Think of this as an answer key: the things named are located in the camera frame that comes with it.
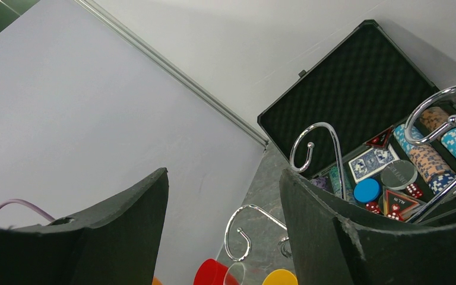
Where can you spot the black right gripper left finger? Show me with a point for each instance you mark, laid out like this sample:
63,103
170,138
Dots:
115,241

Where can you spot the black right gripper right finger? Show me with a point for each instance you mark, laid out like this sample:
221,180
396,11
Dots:
336,242

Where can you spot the yellow plastic wine glass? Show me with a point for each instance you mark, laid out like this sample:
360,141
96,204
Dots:
280,277

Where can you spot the red plastic wine glass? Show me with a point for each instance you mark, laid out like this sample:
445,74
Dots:
211,272

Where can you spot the clear wine glass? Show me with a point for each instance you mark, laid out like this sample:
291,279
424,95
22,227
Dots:
235,275

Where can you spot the orange plastic wine glass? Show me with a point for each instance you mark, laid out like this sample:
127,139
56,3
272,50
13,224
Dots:
156,281

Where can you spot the blue round dealer chip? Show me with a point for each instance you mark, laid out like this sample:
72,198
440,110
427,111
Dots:
367,190

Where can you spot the blue playing card deck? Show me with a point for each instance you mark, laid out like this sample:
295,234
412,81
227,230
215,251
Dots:
371,162

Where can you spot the grey round dealer button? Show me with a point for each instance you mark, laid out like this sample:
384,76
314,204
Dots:
398,174

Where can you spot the black poker chip case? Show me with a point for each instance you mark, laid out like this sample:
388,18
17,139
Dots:
363,86

